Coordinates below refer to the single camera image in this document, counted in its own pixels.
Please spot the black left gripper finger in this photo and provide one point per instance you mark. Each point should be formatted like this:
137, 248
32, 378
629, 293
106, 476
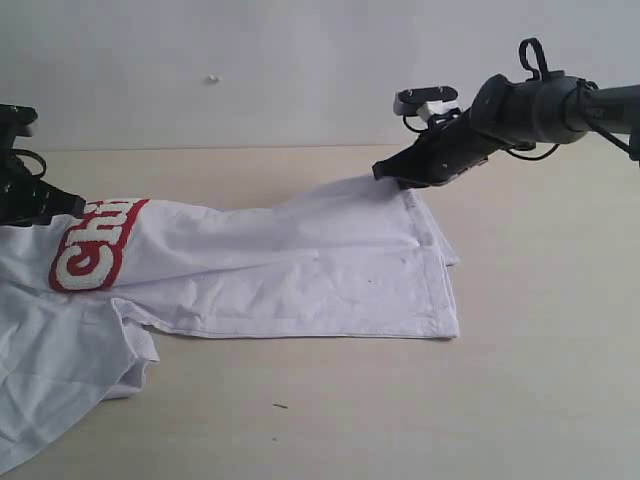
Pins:
54, 202

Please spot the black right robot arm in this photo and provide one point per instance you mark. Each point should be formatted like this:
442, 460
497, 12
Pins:
509, 117

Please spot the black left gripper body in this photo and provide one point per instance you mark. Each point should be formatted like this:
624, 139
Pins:
21, 169

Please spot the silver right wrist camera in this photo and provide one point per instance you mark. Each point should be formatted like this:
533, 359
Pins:
425, 103

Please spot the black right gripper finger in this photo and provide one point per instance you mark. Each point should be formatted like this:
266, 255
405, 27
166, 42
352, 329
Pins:
406, 181
406, 165

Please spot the white t-shirt red patch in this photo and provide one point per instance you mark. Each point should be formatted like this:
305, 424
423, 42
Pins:
79, 297

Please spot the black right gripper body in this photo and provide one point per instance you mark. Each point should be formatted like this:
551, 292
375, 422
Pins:
449, 151

